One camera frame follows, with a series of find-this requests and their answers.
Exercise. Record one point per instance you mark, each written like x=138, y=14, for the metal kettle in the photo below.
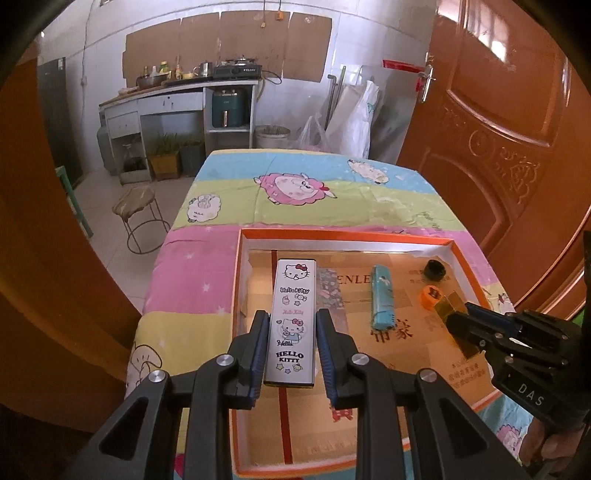
x=203, y=69

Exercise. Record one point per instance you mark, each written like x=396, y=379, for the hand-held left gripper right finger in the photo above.
x=325, y=364

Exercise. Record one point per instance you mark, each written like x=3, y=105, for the light blue lighter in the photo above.
x=382, y=300

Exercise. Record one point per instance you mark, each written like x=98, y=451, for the dark refrigerator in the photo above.
x=60, y=115

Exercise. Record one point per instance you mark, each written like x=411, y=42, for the orange bottle cap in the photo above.
x=431, y=297

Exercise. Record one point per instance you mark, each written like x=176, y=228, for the crate of green plants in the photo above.
x=165, y=159

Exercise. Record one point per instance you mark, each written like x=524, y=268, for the dark pot of plants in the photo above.
x=192, y=157

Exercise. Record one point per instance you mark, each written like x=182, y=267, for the large white sack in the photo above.
x=358, y=120

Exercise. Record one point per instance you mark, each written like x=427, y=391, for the gold lighter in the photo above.
x=450, y=304

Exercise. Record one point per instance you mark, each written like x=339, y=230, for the red tape strip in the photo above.
x=401, y=65

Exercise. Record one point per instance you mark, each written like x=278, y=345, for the shallow orange-rimmed cardboard box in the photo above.
x=406, y=355

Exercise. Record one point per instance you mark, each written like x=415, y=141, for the black bottle cap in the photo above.
x=434, y=271

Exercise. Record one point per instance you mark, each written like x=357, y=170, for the white kitchen counter cabinet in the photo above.
x=157, y=104

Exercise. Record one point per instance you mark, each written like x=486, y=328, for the carved brown wooden door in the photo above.
x=498, y=138

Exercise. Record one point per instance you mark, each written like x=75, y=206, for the yellow-capped bottle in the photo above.
x=164, y=68

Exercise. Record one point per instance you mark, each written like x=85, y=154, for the cardboard wall sheets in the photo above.
x=231, y=41

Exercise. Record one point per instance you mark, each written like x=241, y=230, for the green air fryer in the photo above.
x=228, y=108

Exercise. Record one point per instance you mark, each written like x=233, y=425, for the black gas stove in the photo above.
x=238, y=69

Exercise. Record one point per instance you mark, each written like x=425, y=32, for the metal cooking bowl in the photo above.
x=151, y=81

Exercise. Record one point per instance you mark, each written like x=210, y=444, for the white cartoon cat case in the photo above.
x=293, y=314

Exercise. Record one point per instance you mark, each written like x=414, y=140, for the round metal stool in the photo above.
x=134, y=201

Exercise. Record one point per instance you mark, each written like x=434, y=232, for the white plastic bag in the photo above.
x=314, y=136

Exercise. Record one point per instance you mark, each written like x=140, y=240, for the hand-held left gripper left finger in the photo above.
x=257, y=364

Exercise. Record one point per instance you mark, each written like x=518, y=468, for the white bucket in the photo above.
x=272, y=137

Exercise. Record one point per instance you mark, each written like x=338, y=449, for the grey wall pipe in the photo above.
x=331, y=99

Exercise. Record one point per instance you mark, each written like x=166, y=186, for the person's right hand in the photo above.
x=542, y=445

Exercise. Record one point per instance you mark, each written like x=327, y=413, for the grey gas cylinder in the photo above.
x=105, y=147

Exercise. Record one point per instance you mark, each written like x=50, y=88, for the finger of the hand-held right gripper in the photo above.
x=489, y=316
x=471, y=330

